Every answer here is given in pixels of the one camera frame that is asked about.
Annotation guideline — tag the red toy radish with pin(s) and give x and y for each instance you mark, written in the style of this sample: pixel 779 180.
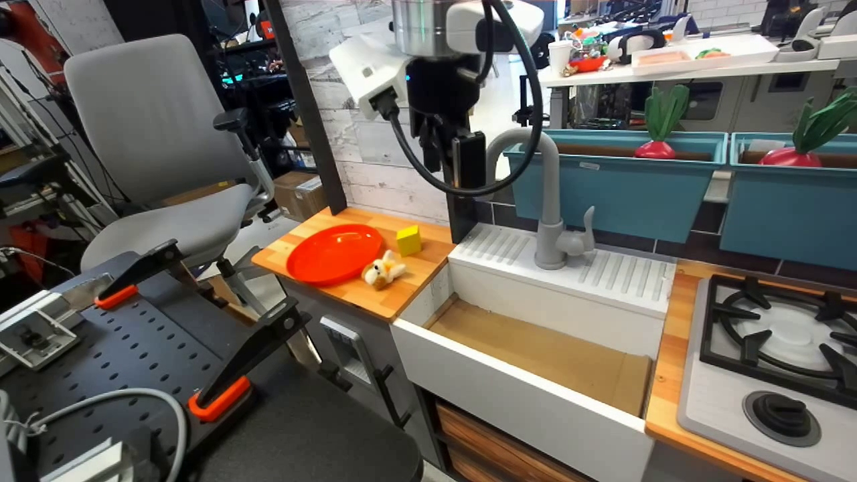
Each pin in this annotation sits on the red toy radish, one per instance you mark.
pixel 820 123
pixel 666 110

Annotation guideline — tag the wooden countertop under plate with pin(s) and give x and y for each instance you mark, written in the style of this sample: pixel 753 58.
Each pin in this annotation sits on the wooden countertop under plate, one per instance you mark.
pixel 384 304

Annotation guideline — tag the white background table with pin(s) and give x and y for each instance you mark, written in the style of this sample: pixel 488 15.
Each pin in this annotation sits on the white background table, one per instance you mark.
pixel 714 70

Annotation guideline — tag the grey toy stove top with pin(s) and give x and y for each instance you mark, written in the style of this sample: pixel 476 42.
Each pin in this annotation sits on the grey toy stove top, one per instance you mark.
pixel 714 418

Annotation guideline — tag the black kitchen frame post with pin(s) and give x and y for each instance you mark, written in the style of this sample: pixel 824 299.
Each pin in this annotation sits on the black kitchen frame post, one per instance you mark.
pixel 313 134
pixel 463 217

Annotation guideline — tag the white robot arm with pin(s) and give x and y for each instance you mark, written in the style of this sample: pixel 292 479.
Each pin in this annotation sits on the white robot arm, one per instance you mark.
pixel 430 27

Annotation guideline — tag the black stove knob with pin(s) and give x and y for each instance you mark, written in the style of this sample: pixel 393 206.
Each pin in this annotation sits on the black stove knob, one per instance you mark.
pixel 783 417

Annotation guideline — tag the wooden countertop around stove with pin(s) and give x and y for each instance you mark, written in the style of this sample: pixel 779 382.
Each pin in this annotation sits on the wooden countertop around stove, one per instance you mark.
pixel 666 376

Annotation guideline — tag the black perforated table board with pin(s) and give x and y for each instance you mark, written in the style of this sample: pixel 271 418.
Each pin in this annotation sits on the black perforated table board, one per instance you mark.
pixel 136 358

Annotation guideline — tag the orange plastic plate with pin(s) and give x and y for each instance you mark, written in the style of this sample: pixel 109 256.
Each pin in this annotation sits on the orange plastic plate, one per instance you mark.
pixel 335 256

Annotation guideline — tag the grey office chair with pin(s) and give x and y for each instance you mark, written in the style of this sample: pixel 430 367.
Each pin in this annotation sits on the grey office chair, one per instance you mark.
pixel 151 117

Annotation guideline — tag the small white brown toy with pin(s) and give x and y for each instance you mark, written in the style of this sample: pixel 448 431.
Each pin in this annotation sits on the small white brown toy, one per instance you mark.
pixel 384 271

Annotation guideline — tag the white toy kitchen sink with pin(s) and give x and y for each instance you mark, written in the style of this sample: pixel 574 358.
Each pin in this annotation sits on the white toy kitchen sink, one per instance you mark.
pixel 509 403

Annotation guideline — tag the grey toy tap faucet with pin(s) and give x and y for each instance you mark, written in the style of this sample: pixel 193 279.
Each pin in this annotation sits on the grey toy tap faucet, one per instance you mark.
pixel 552 205

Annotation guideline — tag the teal planter box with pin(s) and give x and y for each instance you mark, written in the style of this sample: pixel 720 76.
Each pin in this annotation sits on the teal planter box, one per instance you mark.
pixel 626 196
pixel 787 216

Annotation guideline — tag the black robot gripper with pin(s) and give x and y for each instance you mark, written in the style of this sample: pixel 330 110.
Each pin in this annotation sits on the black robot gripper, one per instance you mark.
pixel 446 88

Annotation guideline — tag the grey wood panel backboard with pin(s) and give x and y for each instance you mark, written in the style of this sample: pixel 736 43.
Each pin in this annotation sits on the grey wood panel backboard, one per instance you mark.
pixel 377 170

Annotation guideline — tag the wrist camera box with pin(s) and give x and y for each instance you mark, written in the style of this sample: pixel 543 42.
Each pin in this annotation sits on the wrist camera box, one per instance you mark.
pixel 365 70

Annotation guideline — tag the cardboard box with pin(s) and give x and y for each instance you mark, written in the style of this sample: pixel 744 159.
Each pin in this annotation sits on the cardboard box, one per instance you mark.
pixel 298 196

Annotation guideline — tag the silver metal mounting block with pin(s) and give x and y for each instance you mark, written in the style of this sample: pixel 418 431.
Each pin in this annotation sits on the silver metal mounting block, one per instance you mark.
pixel 35 339

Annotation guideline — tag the wooden drawer fronts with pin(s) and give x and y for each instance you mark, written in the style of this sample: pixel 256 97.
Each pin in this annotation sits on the wooden drawer fronts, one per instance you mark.
pixel 483 446

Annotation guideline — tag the small yellow block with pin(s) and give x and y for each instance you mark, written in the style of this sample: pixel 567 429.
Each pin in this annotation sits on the small yellow block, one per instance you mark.
pixel 409 241

